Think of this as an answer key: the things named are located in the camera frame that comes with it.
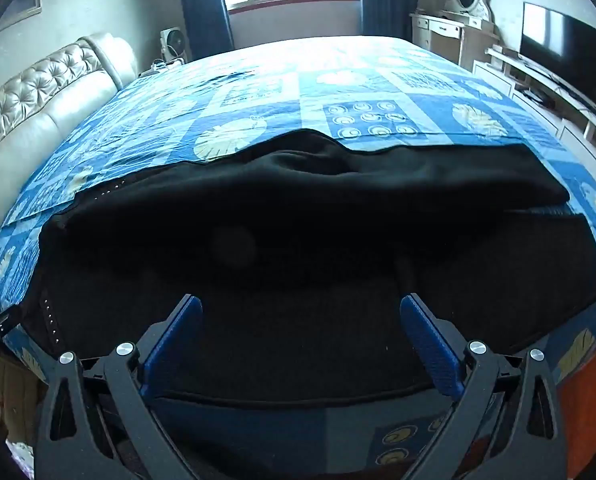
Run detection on black pants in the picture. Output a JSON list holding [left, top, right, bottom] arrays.
[[22, 129, 596, 405]]

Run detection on cream tufted leather headboard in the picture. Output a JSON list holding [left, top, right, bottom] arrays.
[[0, 32, 138, 227]]

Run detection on white tv cabinet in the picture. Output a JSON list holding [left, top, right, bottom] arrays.
[[473, 48, 596, 181]]

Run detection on white desk fan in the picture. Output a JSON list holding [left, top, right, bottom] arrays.
[[159, 27, 186, 63]]

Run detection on blue patterned bed cover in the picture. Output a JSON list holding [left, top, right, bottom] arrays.
[[0, 36, 596, 479]]

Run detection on black flat television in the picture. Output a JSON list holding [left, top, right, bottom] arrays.
[[519, 2, 596, 110]]

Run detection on white dressing table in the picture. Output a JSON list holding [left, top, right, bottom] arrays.
[[410, 11, 500, 72]]

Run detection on blue left curtain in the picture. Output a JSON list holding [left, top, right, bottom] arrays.
[[181, 0, 234, 60]]

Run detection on framed wall photo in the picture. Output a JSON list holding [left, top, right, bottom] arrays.
[[0, 0, 42, 32]]

